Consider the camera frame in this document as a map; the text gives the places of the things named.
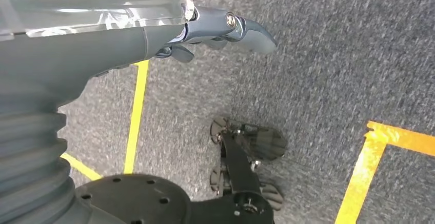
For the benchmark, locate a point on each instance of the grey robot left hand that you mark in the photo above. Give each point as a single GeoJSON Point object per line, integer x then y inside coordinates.
{"type": "Point", "coordinates": [85, 46]}

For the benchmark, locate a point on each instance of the yellow floor tape square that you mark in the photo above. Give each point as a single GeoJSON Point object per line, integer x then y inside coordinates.
{"type": "Point", "coordinates": [136, 120]}
{"type": "Point", "coordinates": [367, 168]}

